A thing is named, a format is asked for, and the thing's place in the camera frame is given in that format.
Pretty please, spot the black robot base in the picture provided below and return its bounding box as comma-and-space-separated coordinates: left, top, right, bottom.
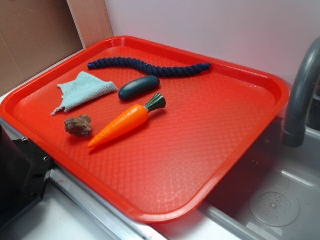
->
0, 127, 53, 230

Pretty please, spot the dark green plastic pickle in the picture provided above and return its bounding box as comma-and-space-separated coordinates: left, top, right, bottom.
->
118, 75, 161, 101

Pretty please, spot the red plastic tray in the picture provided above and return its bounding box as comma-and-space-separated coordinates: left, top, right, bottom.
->
0, 36, 290, 223

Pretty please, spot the orange plastic carrot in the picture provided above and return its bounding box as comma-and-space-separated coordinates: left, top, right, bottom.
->
87, 93, 167, 149

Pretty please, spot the brown rock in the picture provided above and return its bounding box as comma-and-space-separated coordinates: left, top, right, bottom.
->
64, 115, 93, 139

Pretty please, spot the light blue cloth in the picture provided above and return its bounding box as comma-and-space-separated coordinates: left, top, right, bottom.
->
51, 71, 118, 116

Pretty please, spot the grey sink faucet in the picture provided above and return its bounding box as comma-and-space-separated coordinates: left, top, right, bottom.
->
281, 38, 320, 148

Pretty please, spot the grey toy sink basin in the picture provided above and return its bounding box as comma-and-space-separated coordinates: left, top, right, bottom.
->
197, 82, 320, 240

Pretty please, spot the brown cardboard panel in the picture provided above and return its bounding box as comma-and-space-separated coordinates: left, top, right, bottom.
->
0, 0, 114, 96

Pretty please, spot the dark blue twisted rope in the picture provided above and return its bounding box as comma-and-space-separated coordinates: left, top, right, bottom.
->
87, 56, 212, 78

